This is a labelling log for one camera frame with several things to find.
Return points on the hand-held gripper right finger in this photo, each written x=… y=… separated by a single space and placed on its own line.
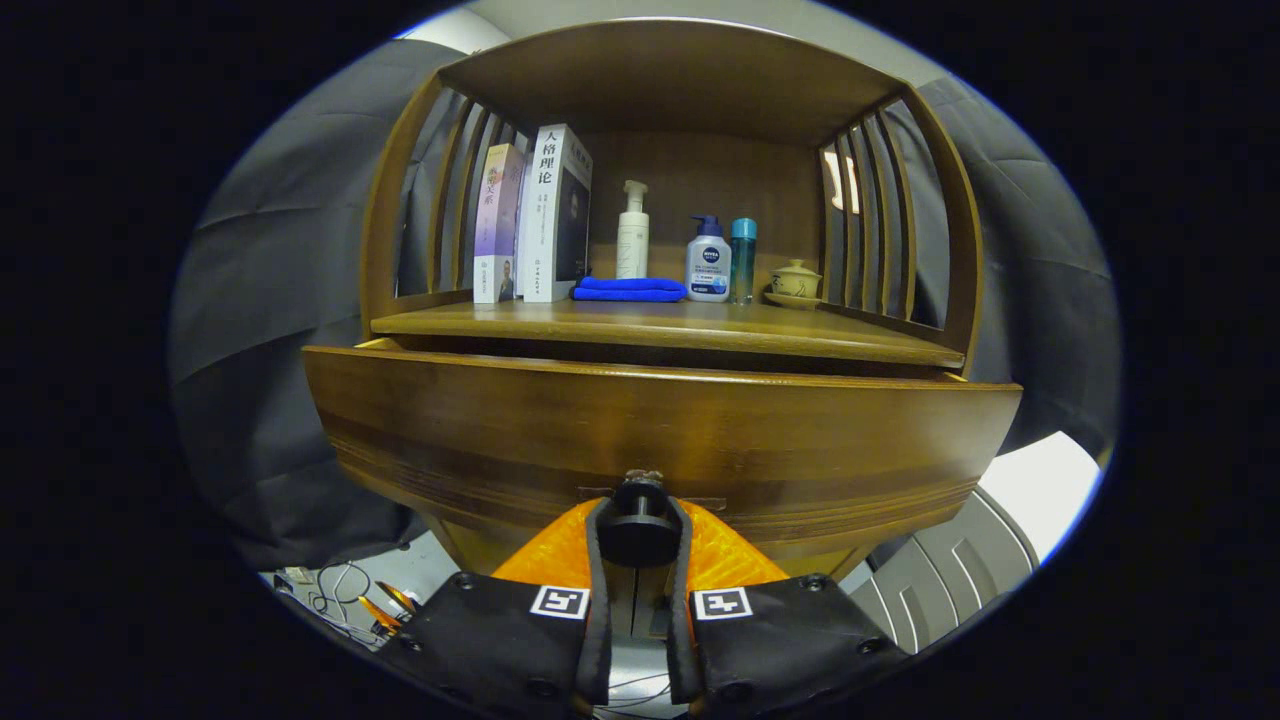
x=790 y=640

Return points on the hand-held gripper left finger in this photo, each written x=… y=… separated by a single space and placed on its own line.
x=500 y=640

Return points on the black drawer knob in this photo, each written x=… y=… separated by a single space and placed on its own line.
x=640 y=525

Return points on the brown wooden drawer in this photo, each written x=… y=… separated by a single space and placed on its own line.
x=650 y=430

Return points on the wooden countertop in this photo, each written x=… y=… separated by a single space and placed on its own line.
x=700 y=325

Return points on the brown wooden cabinet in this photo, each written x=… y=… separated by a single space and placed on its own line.
x=680 y=80

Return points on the orange tool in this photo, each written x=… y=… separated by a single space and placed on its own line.
x=385 y=608

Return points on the grey ribbed case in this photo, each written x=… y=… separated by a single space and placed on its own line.
x=950 y=580

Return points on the white flat panel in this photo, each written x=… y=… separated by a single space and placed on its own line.
x=1045 y=490

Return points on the beige lidded teacup with saucer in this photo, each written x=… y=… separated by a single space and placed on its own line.
x=797 y=283

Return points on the folded blue cloth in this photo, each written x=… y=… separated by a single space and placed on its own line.
x=625 y=291

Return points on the white bottle with blue pump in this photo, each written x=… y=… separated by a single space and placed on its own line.
x=708 y=270

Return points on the slim teal bottle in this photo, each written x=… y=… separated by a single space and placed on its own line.
x=743 y=260

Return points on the black backdrop cloth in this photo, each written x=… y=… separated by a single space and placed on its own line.
x=260 y=330

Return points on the tall white pump bottle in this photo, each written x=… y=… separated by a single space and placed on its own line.
x=632 y=245

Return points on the purple book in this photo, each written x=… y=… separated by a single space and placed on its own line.
x=497 y=220

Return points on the thick white book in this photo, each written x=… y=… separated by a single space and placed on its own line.
x=545 y=220

